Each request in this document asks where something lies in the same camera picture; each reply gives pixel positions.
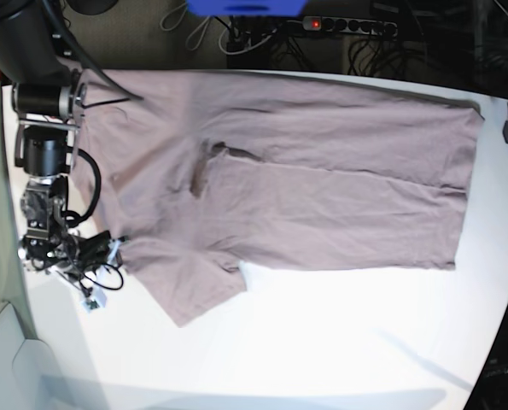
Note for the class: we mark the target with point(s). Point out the black power strip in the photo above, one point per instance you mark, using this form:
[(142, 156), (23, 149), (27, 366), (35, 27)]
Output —
[(350, 26)]

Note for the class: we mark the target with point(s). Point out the mauve t-shirt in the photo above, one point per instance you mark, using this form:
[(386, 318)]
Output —
[(206, 170)]

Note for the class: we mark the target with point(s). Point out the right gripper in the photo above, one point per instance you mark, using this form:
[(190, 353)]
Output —
[(85, 257)]

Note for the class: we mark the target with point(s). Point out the blue plastic bin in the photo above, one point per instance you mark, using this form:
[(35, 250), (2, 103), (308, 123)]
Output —
[(246, 7)]

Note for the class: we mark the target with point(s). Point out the grey chair seat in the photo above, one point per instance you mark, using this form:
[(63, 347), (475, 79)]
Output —
[(30, 377)]

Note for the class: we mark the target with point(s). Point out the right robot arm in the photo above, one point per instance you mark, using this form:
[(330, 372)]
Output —
[(65, 182)]

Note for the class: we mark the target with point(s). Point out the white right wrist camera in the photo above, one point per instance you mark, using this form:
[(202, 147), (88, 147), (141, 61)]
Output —
[(95, 301)]

